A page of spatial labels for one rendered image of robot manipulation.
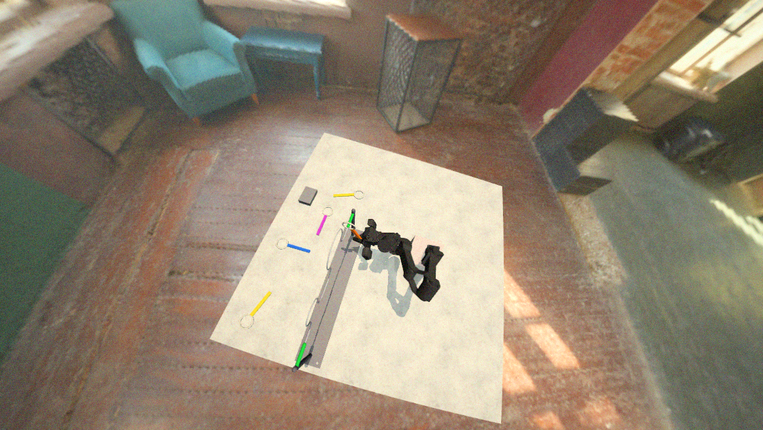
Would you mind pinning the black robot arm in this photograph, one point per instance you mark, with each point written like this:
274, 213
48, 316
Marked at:
394, 244

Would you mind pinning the orange bar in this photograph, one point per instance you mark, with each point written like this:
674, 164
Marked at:
352, 229

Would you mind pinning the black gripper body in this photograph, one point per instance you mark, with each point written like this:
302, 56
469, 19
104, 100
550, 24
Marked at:
367, 252

